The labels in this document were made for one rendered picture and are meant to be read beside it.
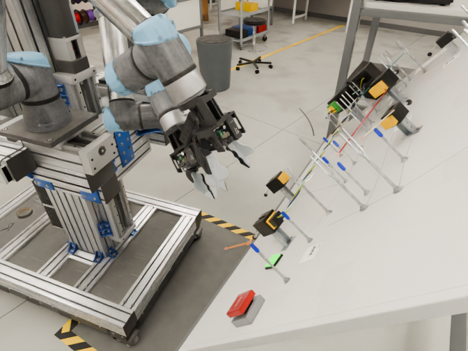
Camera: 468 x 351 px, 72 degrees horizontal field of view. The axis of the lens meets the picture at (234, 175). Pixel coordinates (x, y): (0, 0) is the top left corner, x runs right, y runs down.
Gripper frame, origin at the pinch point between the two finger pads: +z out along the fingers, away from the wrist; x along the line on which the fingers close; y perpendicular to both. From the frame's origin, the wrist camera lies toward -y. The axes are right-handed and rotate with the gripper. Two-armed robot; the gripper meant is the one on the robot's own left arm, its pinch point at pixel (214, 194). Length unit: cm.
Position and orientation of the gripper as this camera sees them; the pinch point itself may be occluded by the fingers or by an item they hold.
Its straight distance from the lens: 87.5
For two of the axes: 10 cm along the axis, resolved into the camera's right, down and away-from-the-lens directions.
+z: 4.5, 8.8, -1.5
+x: 8.4, -4.7, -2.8
